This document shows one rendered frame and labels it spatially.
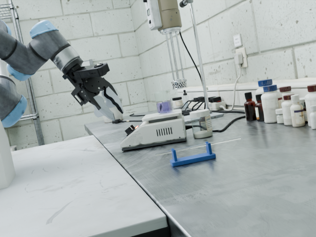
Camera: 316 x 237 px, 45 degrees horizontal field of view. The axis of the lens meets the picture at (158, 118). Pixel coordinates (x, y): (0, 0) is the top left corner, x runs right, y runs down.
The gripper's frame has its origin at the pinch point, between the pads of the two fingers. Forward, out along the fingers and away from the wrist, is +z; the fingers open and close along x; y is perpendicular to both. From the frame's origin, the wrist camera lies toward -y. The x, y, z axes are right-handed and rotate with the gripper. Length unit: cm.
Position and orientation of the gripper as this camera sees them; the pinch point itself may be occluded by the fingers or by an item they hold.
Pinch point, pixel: (117, 112)
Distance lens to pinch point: 116.5
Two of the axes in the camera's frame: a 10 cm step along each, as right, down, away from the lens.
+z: 6.4, 7.6, 0.4
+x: -5.4, 5.0, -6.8
